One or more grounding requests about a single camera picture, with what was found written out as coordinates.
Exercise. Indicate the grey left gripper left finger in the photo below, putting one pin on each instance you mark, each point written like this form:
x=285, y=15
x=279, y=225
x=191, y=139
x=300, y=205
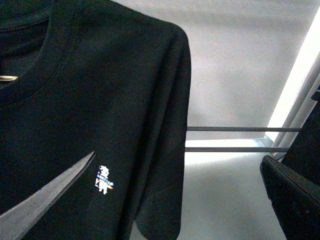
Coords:
x=17, y=221

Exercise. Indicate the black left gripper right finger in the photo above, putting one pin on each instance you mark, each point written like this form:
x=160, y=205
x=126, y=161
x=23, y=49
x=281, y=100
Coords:
x=294, y=199

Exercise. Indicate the clothes hanger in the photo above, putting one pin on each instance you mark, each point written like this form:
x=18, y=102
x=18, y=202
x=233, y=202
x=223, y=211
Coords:
x=7, y=78

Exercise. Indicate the black t-shirt with logo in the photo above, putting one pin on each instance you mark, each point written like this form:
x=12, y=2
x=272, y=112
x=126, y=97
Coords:
x=94, y=76

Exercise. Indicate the lower grey rack rail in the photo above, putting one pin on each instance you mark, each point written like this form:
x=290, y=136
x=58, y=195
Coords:
x=238, y=149

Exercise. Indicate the grey rack rail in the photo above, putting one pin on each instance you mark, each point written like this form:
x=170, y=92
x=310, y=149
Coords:
x=242, y=129
x=238, y=149

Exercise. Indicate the upper grey rack rail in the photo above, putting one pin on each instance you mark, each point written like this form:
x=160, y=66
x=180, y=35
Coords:
x=242, y=129

